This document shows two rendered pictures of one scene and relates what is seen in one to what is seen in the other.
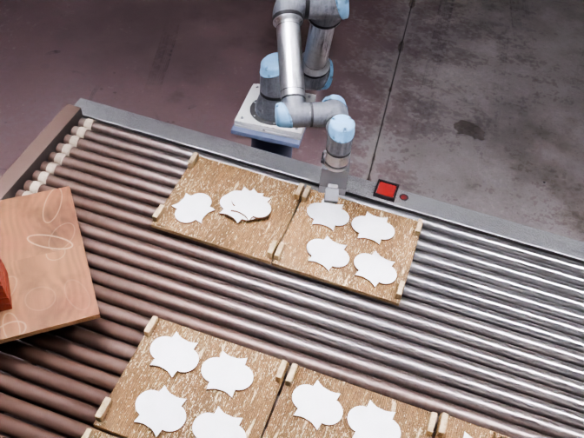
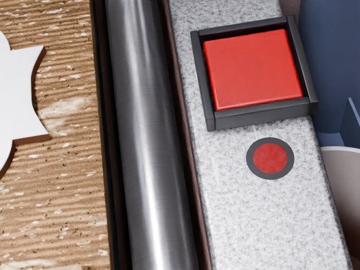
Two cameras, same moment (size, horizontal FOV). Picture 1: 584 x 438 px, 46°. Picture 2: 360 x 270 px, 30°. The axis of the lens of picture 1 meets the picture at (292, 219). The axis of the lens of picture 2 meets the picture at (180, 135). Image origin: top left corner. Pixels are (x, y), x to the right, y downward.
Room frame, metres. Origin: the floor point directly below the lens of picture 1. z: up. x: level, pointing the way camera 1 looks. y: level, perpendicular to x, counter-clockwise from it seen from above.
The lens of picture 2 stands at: (1.56, -0.56, 1.31)
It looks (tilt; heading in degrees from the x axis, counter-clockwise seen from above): 60 degrees down; 76
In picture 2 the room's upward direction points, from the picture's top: 10 degrees counter-clockwise
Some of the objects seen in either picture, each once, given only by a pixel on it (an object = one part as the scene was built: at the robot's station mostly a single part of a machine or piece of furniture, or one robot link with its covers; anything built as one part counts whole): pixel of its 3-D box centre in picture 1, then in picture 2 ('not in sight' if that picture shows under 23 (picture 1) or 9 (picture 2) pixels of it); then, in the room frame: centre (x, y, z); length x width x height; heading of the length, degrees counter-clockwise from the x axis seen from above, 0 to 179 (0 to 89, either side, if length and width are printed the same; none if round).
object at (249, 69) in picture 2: (386, 190); (251, 73); (1.68, -0.32, 0.92); 0.06 x 0.06 x 0.01; 76
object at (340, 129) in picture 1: (340, 135); not in sight; (1.53, -0.12, 1.29); 0.09 x 0.08 x 0.11; 10
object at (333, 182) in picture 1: (333, 178); not in sight; (1.50, -0.11, 1.13); 0.12 x 0.09 x 0.16; 178
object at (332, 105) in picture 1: (329, 114); not in sight; (1.62, -0.08, 1.29); 0.11 x 0.11 x 0.08; 10
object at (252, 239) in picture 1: (230, 206); not in sight; (1.52, 0.21, 0.93); 0.41 x 0.35 x 0.02; 76
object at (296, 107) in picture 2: (386, 190); (252, 71); (1.68, -0.32, 0.92); 0.08 x 0.08 x 0.02; 76
